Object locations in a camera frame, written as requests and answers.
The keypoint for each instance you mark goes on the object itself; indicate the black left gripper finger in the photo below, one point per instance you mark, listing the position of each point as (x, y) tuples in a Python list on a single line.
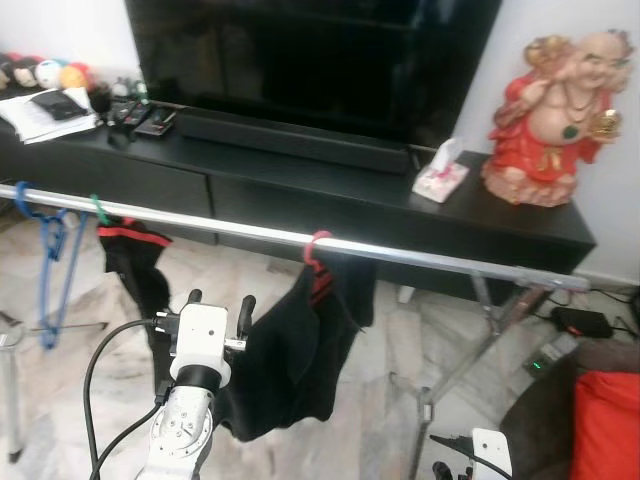
[(246, 315), (194, 299)]

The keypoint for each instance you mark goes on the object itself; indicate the black shirt red trim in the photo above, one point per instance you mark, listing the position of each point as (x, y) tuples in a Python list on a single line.
[(135, 265)]

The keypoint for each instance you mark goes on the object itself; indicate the green plastic hanger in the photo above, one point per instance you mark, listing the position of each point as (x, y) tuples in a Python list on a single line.
[(99, 210)]

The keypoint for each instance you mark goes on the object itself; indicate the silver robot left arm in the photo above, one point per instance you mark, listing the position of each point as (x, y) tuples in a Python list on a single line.
[(180, 430)]

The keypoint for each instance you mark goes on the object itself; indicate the red plastic hanger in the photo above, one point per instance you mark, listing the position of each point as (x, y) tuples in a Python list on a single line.
[(307, 248)]

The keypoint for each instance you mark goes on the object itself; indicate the blue plastic hanger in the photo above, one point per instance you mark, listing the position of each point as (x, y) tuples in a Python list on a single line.
[(47, 340)]

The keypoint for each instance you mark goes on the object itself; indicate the black shirt green logo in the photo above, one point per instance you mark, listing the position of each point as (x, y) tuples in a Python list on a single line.
[(290, 350)]

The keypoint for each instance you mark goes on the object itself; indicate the steel clothes rack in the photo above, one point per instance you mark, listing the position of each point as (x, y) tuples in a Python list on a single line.
[(200, 222)]

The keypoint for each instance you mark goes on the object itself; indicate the dark brown fabric sofa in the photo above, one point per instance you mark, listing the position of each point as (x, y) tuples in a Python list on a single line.
[(545, 420)]

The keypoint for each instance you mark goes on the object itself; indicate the power strip green light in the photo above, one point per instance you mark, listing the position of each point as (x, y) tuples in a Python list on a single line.
[(550, 358)]

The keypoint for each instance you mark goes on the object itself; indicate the red cushion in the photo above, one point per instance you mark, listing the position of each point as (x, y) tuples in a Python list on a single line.
[(605, 430)]

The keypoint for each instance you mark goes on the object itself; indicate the black remote control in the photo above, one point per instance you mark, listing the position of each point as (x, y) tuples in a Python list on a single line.
[(130, 113), (158, 125)]

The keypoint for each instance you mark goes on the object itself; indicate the black soundbar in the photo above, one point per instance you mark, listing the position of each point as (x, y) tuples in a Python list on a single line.
[(290, 140)]

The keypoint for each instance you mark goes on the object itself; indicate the black power adapter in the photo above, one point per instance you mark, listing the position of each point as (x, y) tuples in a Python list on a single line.
[(583, 322)]

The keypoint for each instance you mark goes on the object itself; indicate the black wallet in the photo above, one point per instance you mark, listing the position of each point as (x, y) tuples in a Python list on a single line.
[(60, 105)]

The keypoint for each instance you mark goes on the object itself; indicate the pink white tissue box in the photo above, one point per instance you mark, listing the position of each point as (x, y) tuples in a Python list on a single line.
[(440, 180)]

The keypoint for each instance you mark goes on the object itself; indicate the white paper stack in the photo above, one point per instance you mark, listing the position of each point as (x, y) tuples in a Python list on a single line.
[(30, 125)]

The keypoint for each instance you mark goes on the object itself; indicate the orange round plush doll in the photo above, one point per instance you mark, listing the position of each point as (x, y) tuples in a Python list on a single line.
[(75, 77)]

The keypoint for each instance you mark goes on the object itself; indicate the black flat television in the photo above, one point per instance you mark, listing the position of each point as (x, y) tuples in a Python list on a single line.
[(300, 60)]

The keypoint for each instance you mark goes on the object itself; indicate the white round plush doll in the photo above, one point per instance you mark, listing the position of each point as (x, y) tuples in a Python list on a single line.
[(49, 74)]

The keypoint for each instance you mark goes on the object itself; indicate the dark round plush doll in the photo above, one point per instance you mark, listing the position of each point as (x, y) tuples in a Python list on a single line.
[(25, 73)]

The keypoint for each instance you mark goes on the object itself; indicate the red laughing Buddha statue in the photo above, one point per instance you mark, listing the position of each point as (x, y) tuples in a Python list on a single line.
[(545, 130)]

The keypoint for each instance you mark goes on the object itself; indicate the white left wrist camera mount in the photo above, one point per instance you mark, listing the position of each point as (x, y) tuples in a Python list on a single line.
[(200, 335)]

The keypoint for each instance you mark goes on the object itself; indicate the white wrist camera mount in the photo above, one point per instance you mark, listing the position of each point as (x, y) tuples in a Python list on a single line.
[(200, 335), (493, 455)]

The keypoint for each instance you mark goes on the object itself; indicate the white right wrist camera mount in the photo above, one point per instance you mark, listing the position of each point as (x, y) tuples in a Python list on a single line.
[(493, 455)]

